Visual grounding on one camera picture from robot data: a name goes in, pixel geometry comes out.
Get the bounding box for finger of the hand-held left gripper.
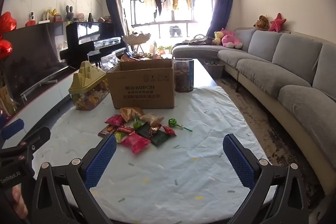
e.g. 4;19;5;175
0;126;51;160
1;119;25;140

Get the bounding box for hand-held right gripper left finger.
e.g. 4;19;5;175
29;136;117;224

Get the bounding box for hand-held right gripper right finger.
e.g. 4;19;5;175
223;134;309;224

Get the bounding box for dark red heart-print snack packet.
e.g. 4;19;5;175
116;126;135;134

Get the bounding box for red triangular snack packet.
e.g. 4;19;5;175
161;125;176;136

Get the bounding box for brown cardboard box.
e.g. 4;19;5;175
106;58;175;109

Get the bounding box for person's left hand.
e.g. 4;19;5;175
10;184;28;220

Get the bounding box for yellow-green candy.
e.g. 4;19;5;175
114;132;129;144

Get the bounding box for brown biscuit packet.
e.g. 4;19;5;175
98;124;118;138

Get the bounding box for patterned rug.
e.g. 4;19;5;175
218;74;326;214

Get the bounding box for large bright red snack packet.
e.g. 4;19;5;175
121;133;151;154

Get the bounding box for pink-red snack packet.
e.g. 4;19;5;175
104;114;125;125

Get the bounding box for green lollipop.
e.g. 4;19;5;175
133;113;143;130
168;118;193;132

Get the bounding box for orange snack packet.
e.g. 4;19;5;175
119;107;144;122

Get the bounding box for dark green snack packet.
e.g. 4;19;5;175
135;123;171;147

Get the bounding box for beige snack packet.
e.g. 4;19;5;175
140;113;164;127

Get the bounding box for clear jar with gold lid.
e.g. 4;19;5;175
69;61;110;111

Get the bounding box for black television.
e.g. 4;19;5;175
3;22;69;101

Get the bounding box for red heart balloon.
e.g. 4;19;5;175
0;39;13;60

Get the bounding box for grey storage bin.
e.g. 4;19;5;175
203;60;226;78

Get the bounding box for grey sofa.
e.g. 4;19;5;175
172;27;336;195

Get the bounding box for clear hexagonal snack jar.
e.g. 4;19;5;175
173;58;195;93

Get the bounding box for clear snack bag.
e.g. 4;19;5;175
101;52;121;73

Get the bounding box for red star balloon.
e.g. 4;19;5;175
0;11;17;35

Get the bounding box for pile of snack packets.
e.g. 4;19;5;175
119;52;162;63

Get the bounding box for black piano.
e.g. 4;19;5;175
60;21;128;67

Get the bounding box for yellow flower gift box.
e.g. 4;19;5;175
43;9;62;22

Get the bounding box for pink plush toy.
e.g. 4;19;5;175
221;28;243;49

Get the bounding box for yellow plush toy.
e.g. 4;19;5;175
212;31;223;45

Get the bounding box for bag on sofa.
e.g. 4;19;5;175
188;34;213;45

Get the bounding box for grey bunny plush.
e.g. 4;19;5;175
65;5;74;22

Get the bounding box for shell-shaped bowl on stand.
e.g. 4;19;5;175
122;32;152;56

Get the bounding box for potted plants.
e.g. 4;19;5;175
157;45;173;55

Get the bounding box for brown plush toy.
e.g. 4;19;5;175
253;15;271;31

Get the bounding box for pink star pillow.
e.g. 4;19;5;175
268;13;287;32

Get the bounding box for blue curtain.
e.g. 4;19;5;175
206;0;235;37
101;0;125;37

